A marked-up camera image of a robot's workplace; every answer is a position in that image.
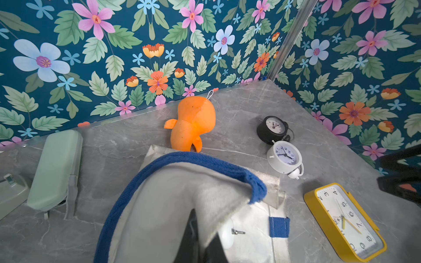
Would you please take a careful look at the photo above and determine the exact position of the mint green glasses case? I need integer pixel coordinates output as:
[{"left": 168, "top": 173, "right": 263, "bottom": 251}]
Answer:
[{"left": 27, "top": 130, "right": 83, "bottom": 220}]

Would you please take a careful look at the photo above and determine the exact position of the small black alarm clock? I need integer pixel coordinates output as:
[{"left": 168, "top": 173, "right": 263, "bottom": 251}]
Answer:
[{"left": 257, "top": 116, "right": 294, "bottom": 145}]

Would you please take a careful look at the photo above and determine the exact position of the small white grey device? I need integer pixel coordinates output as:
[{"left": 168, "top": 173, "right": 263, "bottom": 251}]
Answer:
[{"left": 0, "top": 174, "right": 32, "bottom": 219}]

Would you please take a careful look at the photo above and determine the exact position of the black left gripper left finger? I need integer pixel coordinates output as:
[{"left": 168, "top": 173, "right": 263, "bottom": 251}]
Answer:
[{"left": 174, "top": 209, "right": 200, "bottom": 263}]

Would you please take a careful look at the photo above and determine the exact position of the black yellow square clock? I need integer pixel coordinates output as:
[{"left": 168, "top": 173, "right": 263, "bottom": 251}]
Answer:
[{"left": 304, "top": 183, "right": 388, "bottom": 263}]

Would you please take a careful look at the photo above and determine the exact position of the orange plush whale toy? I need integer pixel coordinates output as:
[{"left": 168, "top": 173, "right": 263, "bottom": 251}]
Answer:
[{"left": 164, "top": 96, "right": 216, "bottom": 152}]

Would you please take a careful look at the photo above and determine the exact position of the white twin-bell alarm clock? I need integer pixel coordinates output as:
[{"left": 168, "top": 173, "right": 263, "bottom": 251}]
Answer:
[{"left": 266, "top": 141, "right": 304, "bottom": 180}]

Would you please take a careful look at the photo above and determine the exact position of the white canvas tote bag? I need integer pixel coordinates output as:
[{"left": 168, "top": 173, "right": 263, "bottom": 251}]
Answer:
[{"left": 94, "top": 145, "right": 290, "bottom": 263}]

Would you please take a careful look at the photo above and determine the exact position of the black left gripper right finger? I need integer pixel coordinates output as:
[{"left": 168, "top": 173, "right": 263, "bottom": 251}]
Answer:
[{"left": 203, "top": 234, "right": 228, "bottom": 263}]

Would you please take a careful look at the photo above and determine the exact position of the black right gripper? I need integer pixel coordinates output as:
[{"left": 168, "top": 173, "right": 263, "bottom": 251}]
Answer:
[{"left": 377, "top": 145, "right": 421, "bottom": 207}]

